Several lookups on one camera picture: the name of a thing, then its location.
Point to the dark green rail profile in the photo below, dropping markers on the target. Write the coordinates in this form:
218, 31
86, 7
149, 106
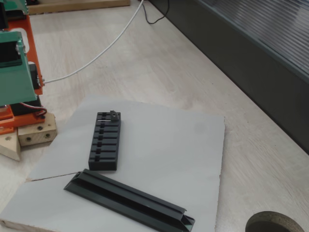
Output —
125, 195

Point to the thin metal pin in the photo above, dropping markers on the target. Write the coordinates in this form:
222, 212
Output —
103, 120

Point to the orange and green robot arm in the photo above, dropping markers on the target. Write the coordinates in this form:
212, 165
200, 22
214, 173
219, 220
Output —
32, 48

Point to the wooden plank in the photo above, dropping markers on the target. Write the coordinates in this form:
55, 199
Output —
72, 6

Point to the wooden block with screws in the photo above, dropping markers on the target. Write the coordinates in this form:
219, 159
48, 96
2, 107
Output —
36, 135

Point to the black slotted block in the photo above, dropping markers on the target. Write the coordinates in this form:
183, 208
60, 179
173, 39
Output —
103, 145

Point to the dark window frame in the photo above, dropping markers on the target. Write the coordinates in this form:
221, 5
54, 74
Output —
241, 60

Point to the grey flat board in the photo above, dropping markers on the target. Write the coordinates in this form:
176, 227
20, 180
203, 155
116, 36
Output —
169, 149

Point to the ribbed translucent window panel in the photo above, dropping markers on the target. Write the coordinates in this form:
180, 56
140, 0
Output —
277, 29

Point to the wooden triangular wedge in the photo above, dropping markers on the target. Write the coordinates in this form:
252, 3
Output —
9, 147

